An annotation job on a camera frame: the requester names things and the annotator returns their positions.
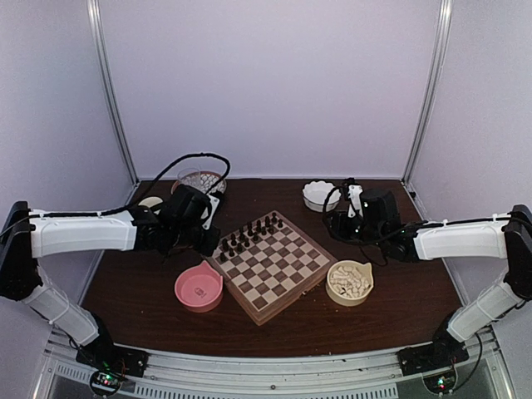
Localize patterned ceramic plate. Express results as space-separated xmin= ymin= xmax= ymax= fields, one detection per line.
xmin=170 ymin=170 xmax=227 ymax=194

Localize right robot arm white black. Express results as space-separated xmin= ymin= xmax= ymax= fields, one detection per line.
xmin=321 ymin=185 xmax=531 ymax=367

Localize white scalloped bowl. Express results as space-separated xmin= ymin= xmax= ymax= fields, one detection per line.
xmin=303 ymin=180 xmax=341 ymax=213

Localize wooden chess board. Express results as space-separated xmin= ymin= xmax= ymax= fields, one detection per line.
xmin=205 ymin=211 xmax=337 ymax=326

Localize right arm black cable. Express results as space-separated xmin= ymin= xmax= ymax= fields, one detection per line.
xmin=323 ymin=185 xmax=392 ymax=269

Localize aluminium frame post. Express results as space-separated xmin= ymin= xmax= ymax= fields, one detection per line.
xmin=86 ymin=0 xmax=139 ymax=185
xmin=401 ymin=0 xmax=453 ymax=186

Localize left aluminium frame post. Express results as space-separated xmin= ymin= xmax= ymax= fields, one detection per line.
xmin=86 ymin=0 xmax=139 ymax=185

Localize cream spouted bowl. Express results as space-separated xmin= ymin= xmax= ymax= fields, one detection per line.
xmin=326 ymin=260 xmax=374 ymax=307

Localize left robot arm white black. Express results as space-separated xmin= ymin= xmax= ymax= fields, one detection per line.
xmin=1 ymin=185 xmax=220 ymax=369

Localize right aluminium frame post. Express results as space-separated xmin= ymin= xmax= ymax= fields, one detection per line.
xmin=401 ymin=0 xmax=453 ymax=186

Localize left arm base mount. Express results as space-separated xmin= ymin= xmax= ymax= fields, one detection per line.
xmin=69 ymin=337 xmax=149 ymax=397

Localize clear drinking glass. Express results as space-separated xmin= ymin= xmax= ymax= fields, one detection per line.
xmin=178 ymin=167 xmax=202 ymax=190

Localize cream ribbed mug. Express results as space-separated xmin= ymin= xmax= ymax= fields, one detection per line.
xmin=138 ymin=196 xmax=163 ymax=208

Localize front aluminium rail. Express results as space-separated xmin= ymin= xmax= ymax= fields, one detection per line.
xmin=41 ymin=328 xmax=512 ymax=399

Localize pink bowl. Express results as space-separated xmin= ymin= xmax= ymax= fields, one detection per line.
xmin=174 ymin=261 xmax=224 ymax=313

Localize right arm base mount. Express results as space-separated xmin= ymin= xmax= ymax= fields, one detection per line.
xmin=397 ymin=342 xmax=470 ymax=396

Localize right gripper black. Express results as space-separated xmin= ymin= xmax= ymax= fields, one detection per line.
xmin=323 ymin=210 xmax=386 ymax=250

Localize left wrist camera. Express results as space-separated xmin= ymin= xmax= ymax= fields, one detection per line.
xmin=202 ymin=195 xmax=220 ymax=230

